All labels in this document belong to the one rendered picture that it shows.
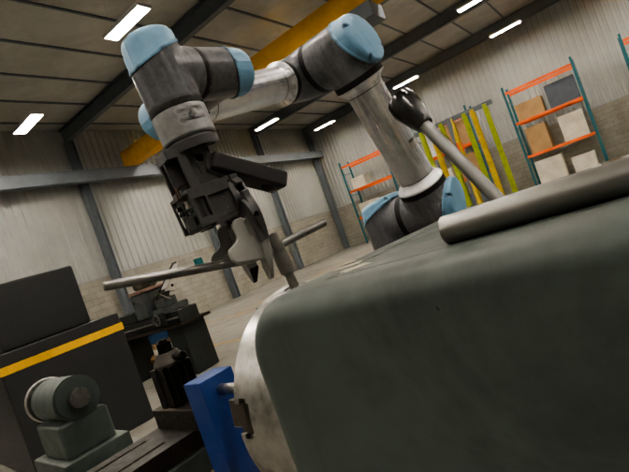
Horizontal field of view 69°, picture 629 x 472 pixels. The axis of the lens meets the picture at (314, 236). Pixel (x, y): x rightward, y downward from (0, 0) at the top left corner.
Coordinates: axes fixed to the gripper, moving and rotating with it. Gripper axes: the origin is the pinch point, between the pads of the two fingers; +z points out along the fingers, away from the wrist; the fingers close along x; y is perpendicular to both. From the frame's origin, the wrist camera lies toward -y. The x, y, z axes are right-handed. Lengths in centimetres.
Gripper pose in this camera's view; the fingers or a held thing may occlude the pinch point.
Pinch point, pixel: (263, 270)
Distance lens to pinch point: 66.0
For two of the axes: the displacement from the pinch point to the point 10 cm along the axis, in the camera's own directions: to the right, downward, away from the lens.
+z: 4.0, 9.1, 0.7
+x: 5.5, -1.8, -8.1
